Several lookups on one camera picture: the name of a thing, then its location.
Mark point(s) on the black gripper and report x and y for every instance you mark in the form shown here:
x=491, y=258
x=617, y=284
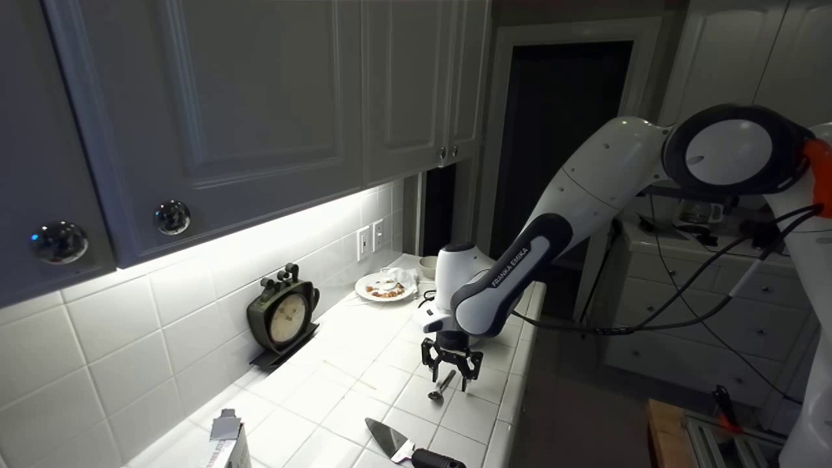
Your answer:
x=453, y=345

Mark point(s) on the silver spoon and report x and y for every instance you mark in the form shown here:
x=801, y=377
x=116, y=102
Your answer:
x=444, y=386

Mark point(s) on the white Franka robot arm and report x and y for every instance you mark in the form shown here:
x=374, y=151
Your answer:
x=598, y=172

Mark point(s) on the orange food pieces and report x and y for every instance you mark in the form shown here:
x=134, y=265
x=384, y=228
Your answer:
x=387, y=286

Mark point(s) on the white electrical outlet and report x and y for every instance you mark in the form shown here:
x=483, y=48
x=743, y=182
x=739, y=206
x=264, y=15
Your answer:
x=363, y=245

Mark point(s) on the dark green retro clock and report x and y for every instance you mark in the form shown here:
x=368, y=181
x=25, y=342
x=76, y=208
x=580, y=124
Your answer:
x=285, y=314

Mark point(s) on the wooden board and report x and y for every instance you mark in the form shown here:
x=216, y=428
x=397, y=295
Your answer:
x=678, y=433

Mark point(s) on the white lower cabinet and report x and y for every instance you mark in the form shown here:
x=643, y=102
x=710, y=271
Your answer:
x=702, y=314

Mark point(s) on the narrow grey upper cabinet door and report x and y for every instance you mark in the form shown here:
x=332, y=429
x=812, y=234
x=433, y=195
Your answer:
x=407, y=80

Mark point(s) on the round metal cabinet knob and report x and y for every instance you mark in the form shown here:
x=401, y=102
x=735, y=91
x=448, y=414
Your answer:
x=172, y=216
x=59, y=241

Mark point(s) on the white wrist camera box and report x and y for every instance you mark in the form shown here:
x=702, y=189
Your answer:
x=429, y=317

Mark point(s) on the white light switch plate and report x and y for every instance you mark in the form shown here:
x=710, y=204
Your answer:
x=379, y=234

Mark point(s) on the white door frame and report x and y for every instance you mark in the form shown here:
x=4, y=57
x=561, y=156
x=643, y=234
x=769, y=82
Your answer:
x=562, y=35

